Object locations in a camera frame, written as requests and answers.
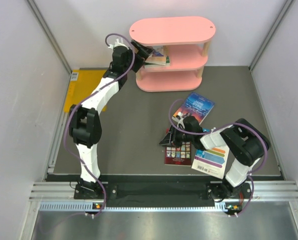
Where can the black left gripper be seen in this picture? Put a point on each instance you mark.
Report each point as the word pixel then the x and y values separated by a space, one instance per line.
pixel 144 52

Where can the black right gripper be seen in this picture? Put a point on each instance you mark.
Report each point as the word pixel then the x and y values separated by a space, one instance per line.
pixel 172 133

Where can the orange Othello book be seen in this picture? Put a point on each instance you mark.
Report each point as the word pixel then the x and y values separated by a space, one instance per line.
pixel 158 51

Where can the dark red book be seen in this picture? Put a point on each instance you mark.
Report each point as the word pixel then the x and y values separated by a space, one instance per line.
pixel 178 156

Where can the green Treehouse book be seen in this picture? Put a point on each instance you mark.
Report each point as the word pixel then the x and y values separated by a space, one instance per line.
pixel 157 62

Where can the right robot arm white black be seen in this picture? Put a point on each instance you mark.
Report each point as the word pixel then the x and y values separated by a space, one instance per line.
pixel 247 144

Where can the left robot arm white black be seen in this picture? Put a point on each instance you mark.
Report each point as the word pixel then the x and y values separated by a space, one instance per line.
pixel 85 126

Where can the blue Jane Eyre book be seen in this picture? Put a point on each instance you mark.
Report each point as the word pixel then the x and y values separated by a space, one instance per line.
pixel 195 105

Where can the pink three-tier shelf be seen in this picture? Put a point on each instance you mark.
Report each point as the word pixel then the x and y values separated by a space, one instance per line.
pixel 186 40

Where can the white colourful back-cover book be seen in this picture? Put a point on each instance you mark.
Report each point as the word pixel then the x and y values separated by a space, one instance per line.
pixel 212 161

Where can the yellow plastic file folder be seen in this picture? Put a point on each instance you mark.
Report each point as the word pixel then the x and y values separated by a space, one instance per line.
pixel 82 83

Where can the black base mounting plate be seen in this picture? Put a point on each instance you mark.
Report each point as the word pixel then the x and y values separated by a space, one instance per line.
pixel 157 191

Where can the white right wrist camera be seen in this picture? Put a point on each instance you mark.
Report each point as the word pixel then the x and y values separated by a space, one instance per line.
pixel 181 116

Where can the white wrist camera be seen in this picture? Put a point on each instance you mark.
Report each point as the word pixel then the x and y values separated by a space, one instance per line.
pixel 181 116
pixel 118 43

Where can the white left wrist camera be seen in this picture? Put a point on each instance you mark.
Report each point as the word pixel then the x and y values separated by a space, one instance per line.
pixel 118 43

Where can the aluminium frame rail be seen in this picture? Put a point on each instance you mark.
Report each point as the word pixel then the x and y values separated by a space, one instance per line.
pixel 59 196

